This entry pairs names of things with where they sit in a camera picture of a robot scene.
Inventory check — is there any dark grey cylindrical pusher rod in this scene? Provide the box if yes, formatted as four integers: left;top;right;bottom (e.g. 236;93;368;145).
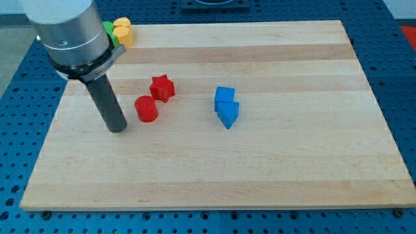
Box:
86;75;127;133

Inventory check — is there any blue cube block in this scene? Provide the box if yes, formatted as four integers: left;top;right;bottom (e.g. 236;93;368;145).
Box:
214;86;235;112

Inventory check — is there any blue triangle block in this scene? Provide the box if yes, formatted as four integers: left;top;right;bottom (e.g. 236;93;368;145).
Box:
217;101;240;129

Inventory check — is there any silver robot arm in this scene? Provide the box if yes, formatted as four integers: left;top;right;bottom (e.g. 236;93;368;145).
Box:
19;0;127;133

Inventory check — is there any red cylinder block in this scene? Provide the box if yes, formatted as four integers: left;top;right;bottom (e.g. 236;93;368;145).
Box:
134;96;159;122

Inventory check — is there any red star block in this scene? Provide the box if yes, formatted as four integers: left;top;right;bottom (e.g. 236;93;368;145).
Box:
149;74;176;103

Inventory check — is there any yellow hexagon block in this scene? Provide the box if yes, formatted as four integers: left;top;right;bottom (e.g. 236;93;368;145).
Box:
112;26;134;48

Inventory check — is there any green block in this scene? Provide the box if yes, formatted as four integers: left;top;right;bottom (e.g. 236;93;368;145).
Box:
103;21;119;47

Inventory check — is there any yellow rounded block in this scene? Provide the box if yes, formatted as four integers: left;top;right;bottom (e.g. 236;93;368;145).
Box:
113;17;131;28

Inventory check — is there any wooden cutting board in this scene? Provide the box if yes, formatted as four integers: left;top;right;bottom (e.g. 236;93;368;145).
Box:
20;20;415;211

